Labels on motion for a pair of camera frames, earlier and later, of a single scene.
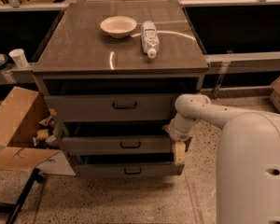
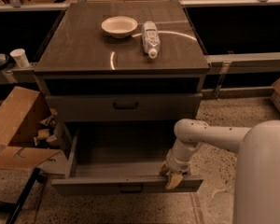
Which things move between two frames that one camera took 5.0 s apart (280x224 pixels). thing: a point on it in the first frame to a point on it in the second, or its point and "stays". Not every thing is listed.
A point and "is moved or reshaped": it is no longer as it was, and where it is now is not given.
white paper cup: [19, 56] stays
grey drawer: [117, 145] is moved or reshaped
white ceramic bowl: [119, 26] stays
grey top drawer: [114, 107] stays
